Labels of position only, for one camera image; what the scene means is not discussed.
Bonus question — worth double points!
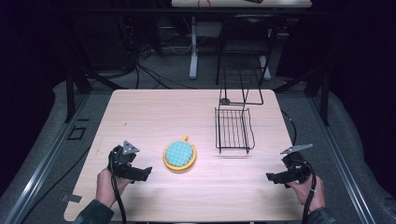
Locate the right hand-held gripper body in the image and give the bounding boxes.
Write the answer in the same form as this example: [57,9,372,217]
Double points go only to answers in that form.
[279,143,314,185]

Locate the left hand-held gripper black cable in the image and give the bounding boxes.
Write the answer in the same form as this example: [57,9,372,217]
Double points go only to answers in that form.
[109,167,128,224]

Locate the person's left hand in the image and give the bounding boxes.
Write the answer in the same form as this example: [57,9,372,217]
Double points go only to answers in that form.
[95,167,133,209]

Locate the black floor cables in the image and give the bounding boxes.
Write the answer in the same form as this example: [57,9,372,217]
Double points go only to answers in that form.
[115,15,200,91]

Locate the aluminium floor rail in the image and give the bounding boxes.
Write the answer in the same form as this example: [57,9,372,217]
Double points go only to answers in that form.
[3,92,92,224]
[307,96,377,224]

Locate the black wire rack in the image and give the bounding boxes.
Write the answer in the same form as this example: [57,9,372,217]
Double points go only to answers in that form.
[214,66,265,155]

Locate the black metal stand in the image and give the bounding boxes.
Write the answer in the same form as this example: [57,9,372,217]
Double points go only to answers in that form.
[274,66,331,127]
[59,18,129,124]

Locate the hand-held gripper black cable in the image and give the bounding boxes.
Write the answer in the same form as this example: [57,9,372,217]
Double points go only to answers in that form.
[109,167,128,224]
[300,160,318,224]

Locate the round yellow and teal sponge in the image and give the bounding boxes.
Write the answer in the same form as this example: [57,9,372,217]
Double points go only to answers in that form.
[163,134,198,172]

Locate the black cable beside table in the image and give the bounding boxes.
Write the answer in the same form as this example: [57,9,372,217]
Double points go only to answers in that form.
[280,109,298,147]

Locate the white-legged wooden desk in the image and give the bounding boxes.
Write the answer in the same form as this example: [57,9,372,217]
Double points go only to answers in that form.
[171,0,313,80]

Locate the person's right hand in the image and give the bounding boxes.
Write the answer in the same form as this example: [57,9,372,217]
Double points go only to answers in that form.
[286,174,327,213]

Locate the grey tape strip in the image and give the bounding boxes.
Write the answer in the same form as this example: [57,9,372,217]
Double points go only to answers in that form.
[60,193,83,203]

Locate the right hand-held gripper black cable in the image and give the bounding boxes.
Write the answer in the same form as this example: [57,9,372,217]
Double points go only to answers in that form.
[300,160,318,224]

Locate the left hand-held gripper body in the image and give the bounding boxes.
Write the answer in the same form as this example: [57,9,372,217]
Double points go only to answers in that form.
[106,140,142,180]

